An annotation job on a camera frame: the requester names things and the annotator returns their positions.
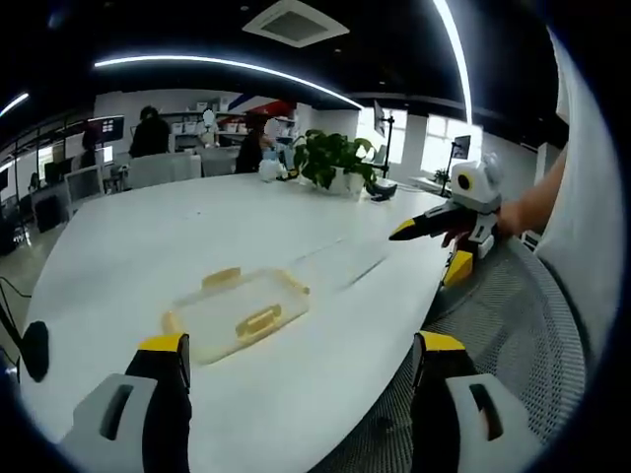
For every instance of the black stand base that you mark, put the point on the black stand base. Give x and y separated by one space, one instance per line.
382 191

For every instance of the grey mesh chair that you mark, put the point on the grey mesh chair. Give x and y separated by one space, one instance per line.
512 325

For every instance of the black monitor stand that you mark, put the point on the black monitor stand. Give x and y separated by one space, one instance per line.
390 143

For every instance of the white chair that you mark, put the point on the white chair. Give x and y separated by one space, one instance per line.
84 184

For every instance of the green potted plant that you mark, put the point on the green potted plant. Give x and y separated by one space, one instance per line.
328 157

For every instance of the short ceiling light strip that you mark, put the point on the short ceiling light strip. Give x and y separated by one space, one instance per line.
14 104

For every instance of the wall screen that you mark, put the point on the wall screen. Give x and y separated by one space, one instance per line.
112 129

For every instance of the white rounded object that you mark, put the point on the white rounded object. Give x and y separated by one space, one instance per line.
271 170

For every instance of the long ceiling light strip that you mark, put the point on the long ceiling light strip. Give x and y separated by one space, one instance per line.
236 65

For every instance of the person's right hand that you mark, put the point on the person's right hand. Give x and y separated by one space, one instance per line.
510 219

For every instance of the clear yellow-clip container lid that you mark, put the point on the clear yellow-clip container lid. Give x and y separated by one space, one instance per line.
236 315

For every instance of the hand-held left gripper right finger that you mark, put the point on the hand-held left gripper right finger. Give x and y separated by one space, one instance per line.
443 424

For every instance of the small distant plant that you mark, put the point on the small distant plant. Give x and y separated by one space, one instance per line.
441 175

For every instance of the ceiling air vent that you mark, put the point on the ceiling air vent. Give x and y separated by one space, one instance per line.
296 22

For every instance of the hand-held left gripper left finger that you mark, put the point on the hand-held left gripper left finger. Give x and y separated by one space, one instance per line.
148 433

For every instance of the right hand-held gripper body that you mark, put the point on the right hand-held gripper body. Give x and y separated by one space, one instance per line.
475 189

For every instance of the person's white shirt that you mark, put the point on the person's white shirt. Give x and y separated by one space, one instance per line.
581 197

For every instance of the curved ceiling light strip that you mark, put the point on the curved ceiling light strip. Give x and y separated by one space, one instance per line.
458 54

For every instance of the black rounded object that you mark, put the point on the black rounded object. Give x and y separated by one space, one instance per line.
36 351

